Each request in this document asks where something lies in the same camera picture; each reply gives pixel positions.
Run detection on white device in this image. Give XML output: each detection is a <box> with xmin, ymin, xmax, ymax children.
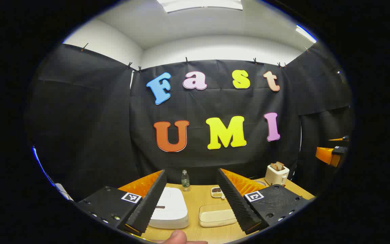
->
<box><xmin>55</xmin><ymin>183</ymin><xmax>74</xmax><ymax>201</ymax></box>

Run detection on white rice cooker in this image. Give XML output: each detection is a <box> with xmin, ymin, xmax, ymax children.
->
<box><xmin>148</xmin><ymin>187</ymin><xmax>189</xmax><ymax>229</ymax></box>

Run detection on black backdrop cloth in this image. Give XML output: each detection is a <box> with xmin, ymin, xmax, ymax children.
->
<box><xmin>26</xmin><ymin>43</ymin><xmax>355</xmax><ymax>204</ymax></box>

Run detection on white divided grain dish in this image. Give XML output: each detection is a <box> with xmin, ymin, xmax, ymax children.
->
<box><xmin>211</xmin><ymin>186</ymin><xmax>226</xmax><ymax>200</ymax></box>

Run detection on white toaster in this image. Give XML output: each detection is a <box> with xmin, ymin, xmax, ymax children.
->
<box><xmin>265</xmin><ymin>162</ymin><xmax>290</xmax><ymax>187</ymax></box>

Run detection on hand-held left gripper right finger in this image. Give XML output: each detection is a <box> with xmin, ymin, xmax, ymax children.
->
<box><xmin>216</xmin><ymin>168</ymin><xmax>316</xmax><ymax>235</ymax></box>

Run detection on cream rectangular tray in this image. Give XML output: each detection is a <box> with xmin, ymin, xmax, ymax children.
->
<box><xmin>198</xmin><ymin>203</ymin><xmax>239</xmax><ymax>228</ymax></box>

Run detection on wide ceiling light panel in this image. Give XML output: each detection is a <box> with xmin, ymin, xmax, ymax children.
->
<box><xmin>157</xmin><ymin>0</ymin><xmax>243</xmax><ymax>13</ymax></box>

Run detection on clear plastic water bottle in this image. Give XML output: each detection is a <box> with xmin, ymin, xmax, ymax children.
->
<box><xmin>181</xmin><ymin>169</ymin><xmax>191</xmax><ymax>192</ymax></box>

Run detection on narrow ceiling light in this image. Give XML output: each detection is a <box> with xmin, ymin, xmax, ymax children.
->
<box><xmin>296</xmin><ymin>25</ymin><xmax>317</xmax><ymax>43</ymax></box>

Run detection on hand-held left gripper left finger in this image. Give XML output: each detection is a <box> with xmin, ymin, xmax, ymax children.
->
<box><xmin>74</xmin><ymin>169</ymin><xmax>168</xmax><ymax>237</ymax></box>

